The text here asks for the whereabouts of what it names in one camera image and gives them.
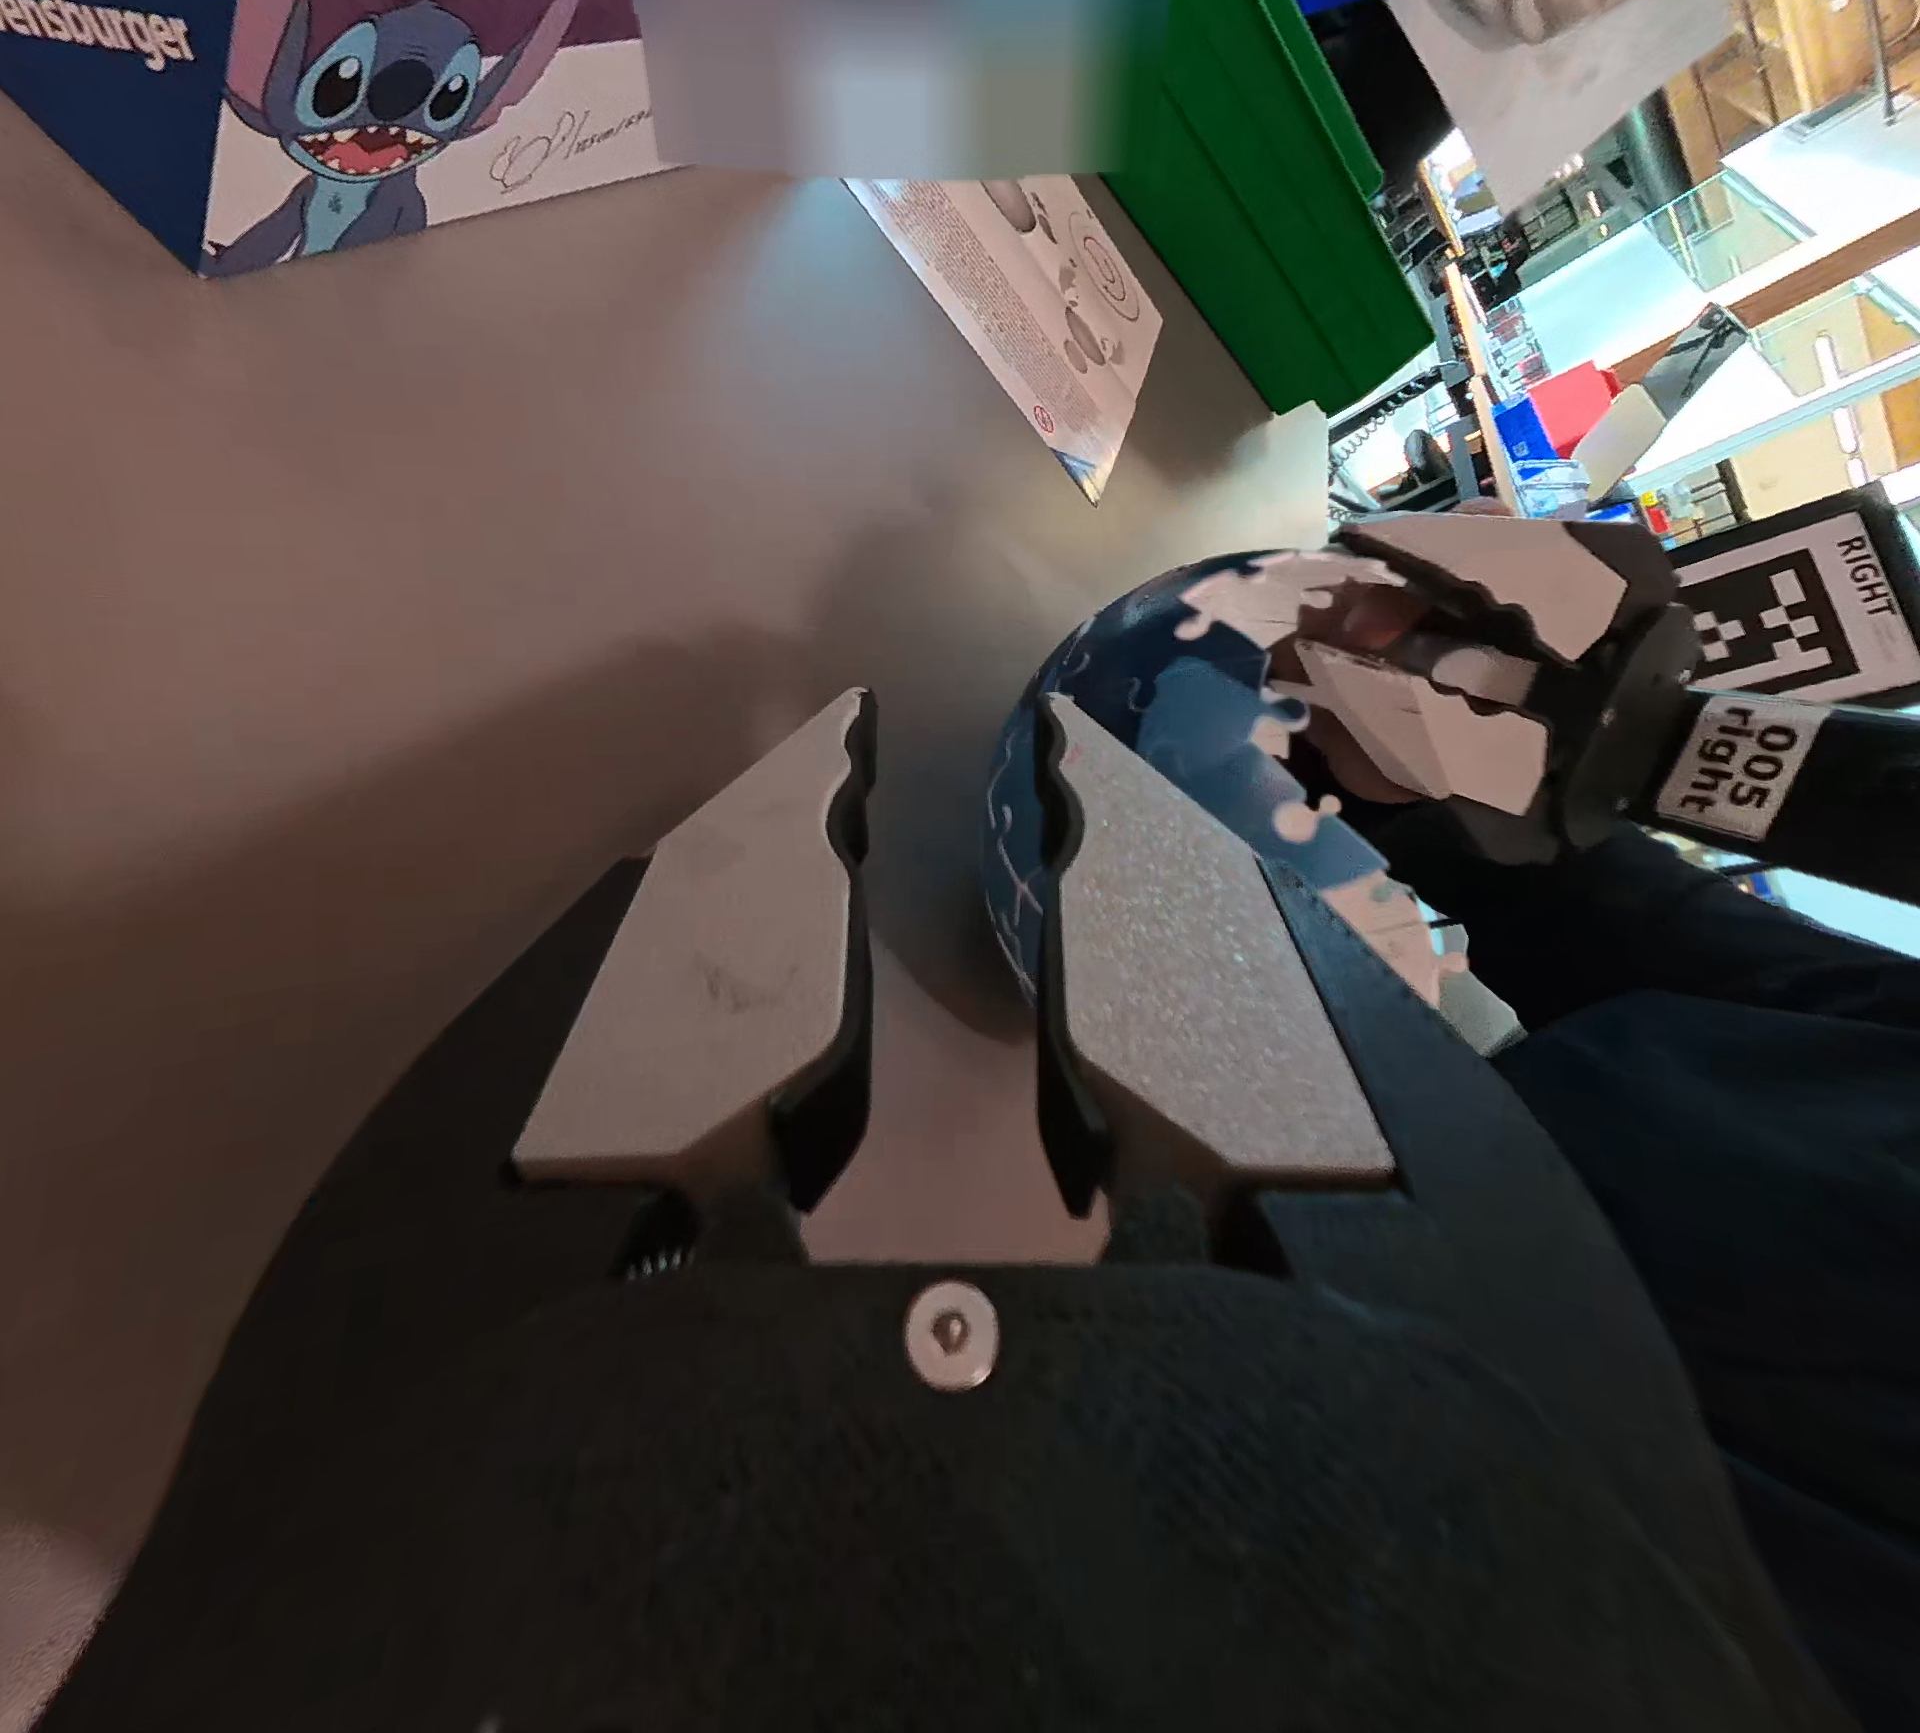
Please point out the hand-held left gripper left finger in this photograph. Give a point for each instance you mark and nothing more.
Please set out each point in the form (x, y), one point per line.
(705, 984)

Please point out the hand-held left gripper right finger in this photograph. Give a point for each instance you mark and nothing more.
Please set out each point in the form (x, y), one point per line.
(1199, 998)

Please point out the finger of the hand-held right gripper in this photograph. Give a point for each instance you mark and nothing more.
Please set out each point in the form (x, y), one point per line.
(1546, 580)
(1455, 712)

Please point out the blue and white puzzle ball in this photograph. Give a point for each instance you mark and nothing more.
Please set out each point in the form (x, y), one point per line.
(1140, 668)

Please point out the colourful puzzle box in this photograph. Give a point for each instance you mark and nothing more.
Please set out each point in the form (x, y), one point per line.
(301, 84)

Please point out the red plastic box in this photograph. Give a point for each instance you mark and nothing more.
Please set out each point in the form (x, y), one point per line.
(1569, 397)

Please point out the person's dark clothing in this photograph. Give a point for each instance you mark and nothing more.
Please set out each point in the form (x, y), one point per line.
(1725, 1089)

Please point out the green plastic bin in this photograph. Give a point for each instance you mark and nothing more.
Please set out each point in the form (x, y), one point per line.
(1277, 234)

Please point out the white instruction leaflet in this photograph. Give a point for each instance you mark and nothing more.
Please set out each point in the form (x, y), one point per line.
(1036, 308)

